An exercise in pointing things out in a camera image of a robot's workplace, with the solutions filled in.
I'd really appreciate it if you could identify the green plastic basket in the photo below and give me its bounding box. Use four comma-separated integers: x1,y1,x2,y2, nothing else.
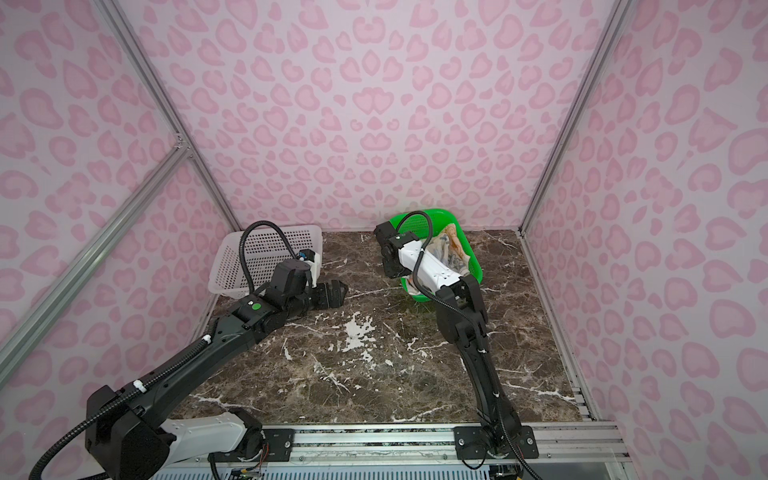
389,208,483,302

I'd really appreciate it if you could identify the white perforated plastic basket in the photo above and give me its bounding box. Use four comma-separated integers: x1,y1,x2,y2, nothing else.
208,225,323,299

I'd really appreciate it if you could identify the rabbit print towel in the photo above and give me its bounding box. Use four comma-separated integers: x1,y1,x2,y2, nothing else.
426,232,470,275

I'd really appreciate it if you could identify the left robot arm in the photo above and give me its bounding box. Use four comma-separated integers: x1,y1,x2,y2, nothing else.
85,258,348,479

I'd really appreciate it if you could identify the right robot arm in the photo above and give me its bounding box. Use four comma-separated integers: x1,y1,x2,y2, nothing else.
374,221,523,459

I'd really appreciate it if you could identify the orange patterned towel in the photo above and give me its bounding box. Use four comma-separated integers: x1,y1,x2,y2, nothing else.
439,223,470,267

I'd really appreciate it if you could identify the left diagonal aluminium strut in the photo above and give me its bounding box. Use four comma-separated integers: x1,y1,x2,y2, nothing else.
1,142,189,385

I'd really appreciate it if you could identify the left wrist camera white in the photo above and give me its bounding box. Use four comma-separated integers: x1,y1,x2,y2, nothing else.
298,249,322,288

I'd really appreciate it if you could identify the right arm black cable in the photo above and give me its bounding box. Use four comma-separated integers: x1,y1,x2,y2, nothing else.
392,209,544,480

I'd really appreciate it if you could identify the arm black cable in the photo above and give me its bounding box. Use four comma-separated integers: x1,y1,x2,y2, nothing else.
392,209,544,480
26,220,301,480

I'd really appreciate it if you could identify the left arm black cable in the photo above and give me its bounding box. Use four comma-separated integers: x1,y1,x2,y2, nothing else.
26,220,301,480

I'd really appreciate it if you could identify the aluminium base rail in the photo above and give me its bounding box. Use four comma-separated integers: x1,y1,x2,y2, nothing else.
157,421,639,479

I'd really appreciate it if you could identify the left corner aluminium post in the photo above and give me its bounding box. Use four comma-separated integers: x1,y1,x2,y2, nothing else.
94,0,241,231

